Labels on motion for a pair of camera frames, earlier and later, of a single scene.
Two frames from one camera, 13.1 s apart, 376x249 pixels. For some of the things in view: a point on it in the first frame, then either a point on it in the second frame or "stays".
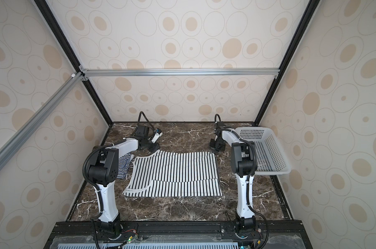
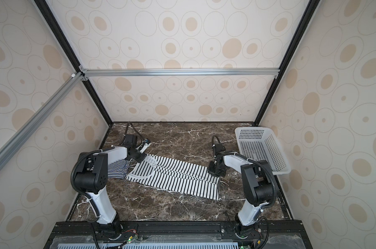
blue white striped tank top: x=123 y=163 stays
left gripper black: x=156 y=148 to x=144 y=155
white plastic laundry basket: x=271 y=158 stays
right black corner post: x=308 y=14 stays
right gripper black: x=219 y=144 to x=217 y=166
